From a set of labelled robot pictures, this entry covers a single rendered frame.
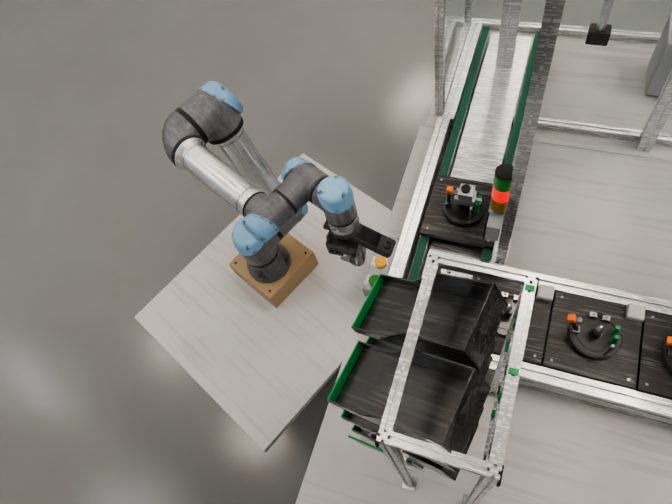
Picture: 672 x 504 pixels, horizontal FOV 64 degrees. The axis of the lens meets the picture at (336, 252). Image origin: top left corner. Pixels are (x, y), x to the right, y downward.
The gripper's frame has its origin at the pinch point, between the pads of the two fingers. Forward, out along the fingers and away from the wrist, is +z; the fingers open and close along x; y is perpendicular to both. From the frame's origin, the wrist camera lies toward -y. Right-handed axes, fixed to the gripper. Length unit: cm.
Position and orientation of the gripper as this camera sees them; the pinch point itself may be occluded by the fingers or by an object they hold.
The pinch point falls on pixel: (362, 262)
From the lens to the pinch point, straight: 148.3
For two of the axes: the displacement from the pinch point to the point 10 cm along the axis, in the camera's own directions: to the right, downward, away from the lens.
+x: -3.2, 8.6, -4.0
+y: -9.3, -2.1, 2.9
